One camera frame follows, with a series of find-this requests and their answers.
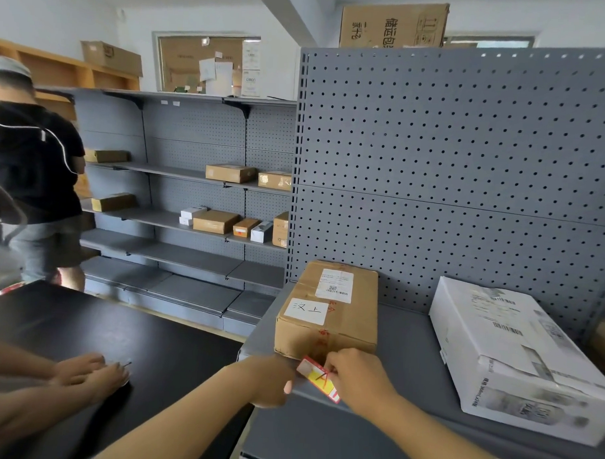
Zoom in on person's right hand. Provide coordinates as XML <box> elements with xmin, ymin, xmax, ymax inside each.
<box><xmin>320</xmin><ymin>347</ymin><xmax>403</xmax><ymax>429</ymax></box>

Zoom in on person's left hand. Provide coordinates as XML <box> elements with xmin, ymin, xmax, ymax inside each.
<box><xmin>227</xmin><ymin>353</ymin><xmax>299</xmax><ymax>411</ymax></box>

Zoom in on red yellow white shelf tag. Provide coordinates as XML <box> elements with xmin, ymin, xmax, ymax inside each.
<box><xmin>296</xmin><ymin>356</ymin><xmax>343</xmax><ymax>405</ymax></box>

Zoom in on person's right forearm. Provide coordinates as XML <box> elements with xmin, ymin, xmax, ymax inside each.
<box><xmin>365</xmin><ymin>392</ymin><xmax>499</xmax><ymax>459</ymax></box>

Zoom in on person's left forearm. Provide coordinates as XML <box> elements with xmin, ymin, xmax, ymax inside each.
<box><xmin>84</xmin><ymin>359</ymin><xmax>251</xmax><ymax>459</ymax></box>

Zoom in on another person's forearm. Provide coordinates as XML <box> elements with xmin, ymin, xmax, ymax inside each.
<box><xmin>0</xmin><ymin>379</ymin><xmax>94</xmax><ymax>454</ymax></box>
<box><xmin>0</xmin><ymin>335</ymin><xmax>63</xmax><ymax>381</ymax></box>

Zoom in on brown cardboard box white labels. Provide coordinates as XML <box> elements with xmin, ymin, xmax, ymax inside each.
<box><xmin>273</xmin><ymin>259</ymin><xmax>381</xmax><ymax>365</ymax></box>

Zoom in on upright brown cardboard box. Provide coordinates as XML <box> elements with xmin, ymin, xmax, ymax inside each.
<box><xmin>272</xmin><ymin>210</ymin><xmax>290</xmax><ymax>249</ymax></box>

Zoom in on small orange box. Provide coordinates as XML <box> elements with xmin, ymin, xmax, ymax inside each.
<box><xmin>232</xmin><ymin>218</ymin><xmax>261</xmax><ymax>239</ymax></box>

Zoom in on large white cardboard box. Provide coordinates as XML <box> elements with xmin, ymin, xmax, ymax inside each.
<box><xmin>424</xmin><ymin>275</ymin><xmax>605</xmax><ymax>447</ymax></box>

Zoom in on wide brown cardboard box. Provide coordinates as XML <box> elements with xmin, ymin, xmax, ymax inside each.
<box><xmin>192</xmin><ymin>209</ymin><xmax>241</xmax><ymax>235</ymax></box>

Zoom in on small white box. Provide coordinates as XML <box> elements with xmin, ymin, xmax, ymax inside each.
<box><xmin>179</xmin><ymin>206</ymin><xmax>208</xmax><ymax>228</ymax></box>

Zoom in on grey pegboard shelf unit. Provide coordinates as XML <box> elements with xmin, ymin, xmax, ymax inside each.
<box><xmin>234</xmin><ymin>35</ymin><xmax>605</xmax><ymax>459</ymax></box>

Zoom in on yellowish brown cardboard box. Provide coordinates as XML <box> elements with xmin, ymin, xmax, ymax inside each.
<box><xmin>90</xmin><ymin>192</ymin><xmax>137</xmax><ymax>214</ymax></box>

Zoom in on flat brown cardboard box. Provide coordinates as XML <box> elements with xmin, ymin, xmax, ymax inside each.
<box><xmin>84</xmin><ymin>148</ymin><xmax>131</xmax><ymax>165</ymax></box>

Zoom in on tall white box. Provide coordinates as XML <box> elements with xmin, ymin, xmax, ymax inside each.
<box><xmin>240</xmin><ymin>38</ymin><xmax>263</xmax><ymax>98</ymax></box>

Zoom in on window covered with cardboard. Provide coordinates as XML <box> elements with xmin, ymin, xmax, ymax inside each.
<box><xmin>150</xmin><ymin>31</ymin><xmax>263</xmax><ymax>97</ymax></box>

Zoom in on large printed cardboard box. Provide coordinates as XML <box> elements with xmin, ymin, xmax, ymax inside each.
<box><xmin>338</xmin><ymin>0</ymin><xmax>451</xmax><ymax>52</ymax></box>

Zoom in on plain brown cardboard box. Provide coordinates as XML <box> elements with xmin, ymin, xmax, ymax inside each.
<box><xmin>80</xmin><ymin>40</ymin><xmax>144</xmax><ymax>78</ymax></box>

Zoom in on wooden shelf unit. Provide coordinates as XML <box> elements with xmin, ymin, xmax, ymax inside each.
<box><xmin>0</xmin><ymin>37</ymin><xmax>142</xmax><ymax>125</ymax></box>

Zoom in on white cap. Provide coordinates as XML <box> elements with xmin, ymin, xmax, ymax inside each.
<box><xmin>0</xmin><ymin>55</ymin><xmax>33</xmax><ymax>79</ymax></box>

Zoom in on long grey wall shelf unit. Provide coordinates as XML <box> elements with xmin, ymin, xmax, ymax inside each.
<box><xmin>27</xmin><ymin>86</ymin><xmax>298</xmax><ymax>340</ymax></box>

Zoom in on window with dark frame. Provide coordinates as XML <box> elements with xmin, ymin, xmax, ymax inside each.
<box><xmin>442</xmin><ymin>32</ymin><xmax>536</xmax><ymax>51</ymax></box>

